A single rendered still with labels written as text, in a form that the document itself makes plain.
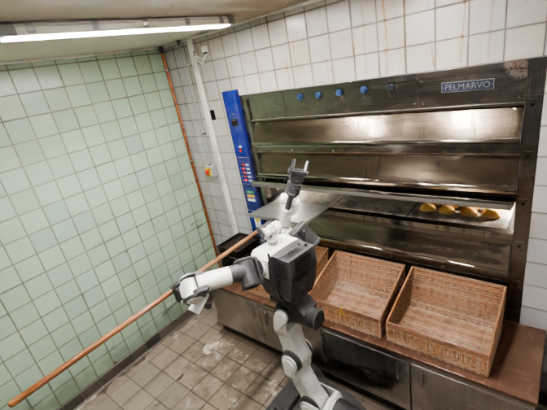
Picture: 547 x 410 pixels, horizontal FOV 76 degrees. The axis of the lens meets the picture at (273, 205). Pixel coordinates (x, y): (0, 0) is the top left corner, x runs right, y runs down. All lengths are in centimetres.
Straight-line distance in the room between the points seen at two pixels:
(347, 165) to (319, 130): 31
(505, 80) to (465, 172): 50
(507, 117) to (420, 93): 45
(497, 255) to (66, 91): 310
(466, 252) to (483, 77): 102
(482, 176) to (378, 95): 75
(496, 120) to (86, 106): 275
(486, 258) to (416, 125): 90
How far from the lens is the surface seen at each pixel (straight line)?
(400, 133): 228
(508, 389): 232
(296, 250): 179
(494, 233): 238
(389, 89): 225
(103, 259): 327
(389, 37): 224
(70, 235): 312
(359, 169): 246
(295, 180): 204
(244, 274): 174
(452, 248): 249
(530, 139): 217
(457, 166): 227
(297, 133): 263
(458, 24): 214
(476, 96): 217
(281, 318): 206
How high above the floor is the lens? 228
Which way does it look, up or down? 22 degrees down
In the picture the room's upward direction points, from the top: 11 degrees counter-clockwise
